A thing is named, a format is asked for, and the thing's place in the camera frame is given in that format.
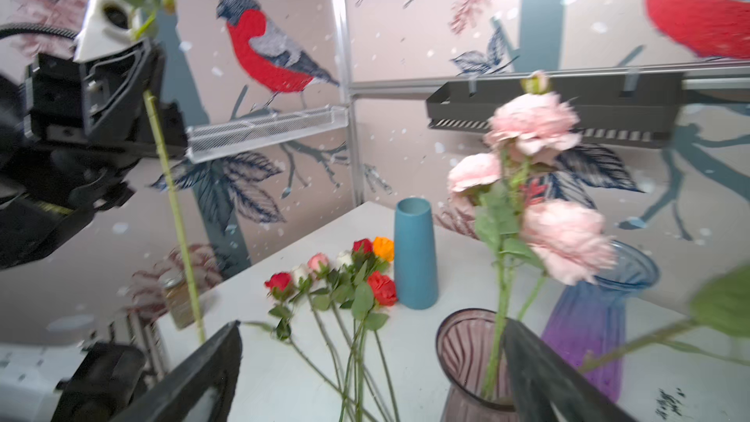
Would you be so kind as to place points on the dark red rose flower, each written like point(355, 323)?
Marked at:
point(364, 246)

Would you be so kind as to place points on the smoky pink glass vase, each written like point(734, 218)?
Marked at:
point(464, 343)

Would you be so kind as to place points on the cream peach rose stem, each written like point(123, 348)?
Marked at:
point(722, 304)

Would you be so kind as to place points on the black hanging wire basket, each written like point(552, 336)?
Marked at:
point(634, 109)

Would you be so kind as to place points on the pink carnation flower stem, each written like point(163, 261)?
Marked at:
point(564, 239)

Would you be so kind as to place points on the blue purple glass vase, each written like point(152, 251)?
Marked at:
point(591, 318)

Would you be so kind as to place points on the white rose flower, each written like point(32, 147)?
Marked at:
point(344, 259)

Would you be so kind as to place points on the orange rose flower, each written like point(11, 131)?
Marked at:
point(384, 248)

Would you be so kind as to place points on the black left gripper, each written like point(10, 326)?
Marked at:
point(100, 112)

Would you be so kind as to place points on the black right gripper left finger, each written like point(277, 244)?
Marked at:
point(201, 388)

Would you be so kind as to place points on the teal ceramic vase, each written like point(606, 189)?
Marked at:
point(415, 265)

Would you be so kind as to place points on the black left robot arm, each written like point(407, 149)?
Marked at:
point(100, 381)

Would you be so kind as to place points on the white mesh wall shelf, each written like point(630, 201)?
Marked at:
point(210, 142)

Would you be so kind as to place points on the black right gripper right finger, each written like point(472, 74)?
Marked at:
point(545, 388)

